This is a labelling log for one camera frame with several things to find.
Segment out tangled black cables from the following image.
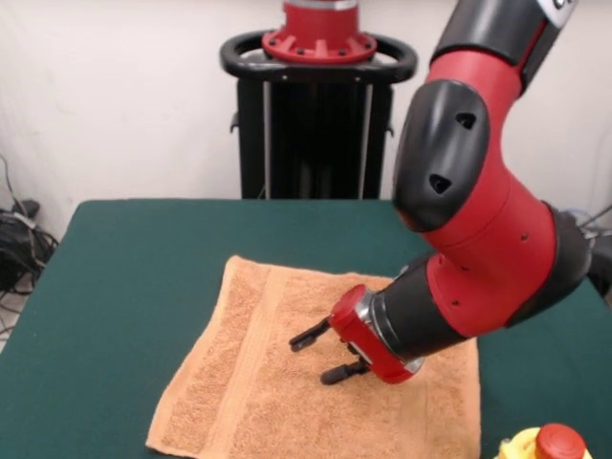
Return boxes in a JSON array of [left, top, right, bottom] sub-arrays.
[[571, 203, 612, 307], [0, 152, 59, 336]]

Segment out tan terry towel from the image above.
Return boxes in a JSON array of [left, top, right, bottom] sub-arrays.
[[144, 254, 481, 459]]

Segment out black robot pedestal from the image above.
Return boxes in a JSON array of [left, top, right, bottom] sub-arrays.
[[219, 31, 420, 200]]

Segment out dark green tablecloth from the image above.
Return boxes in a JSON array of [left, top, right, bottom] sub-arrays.
[[0, 198, 612, 459]]

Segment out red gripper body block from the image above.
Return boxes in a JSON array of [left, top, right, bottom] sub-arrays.
[[328, 284, 425, 385]]

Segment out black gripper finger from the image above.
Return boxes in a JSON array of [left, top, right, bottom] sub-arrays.
[[288, 318, 333, 354], [319, 359, 372, 386]]

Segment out yellow emergency stop button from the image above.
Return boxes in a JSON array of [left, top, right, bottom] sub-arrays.
[[499, 422, 597, 459]]

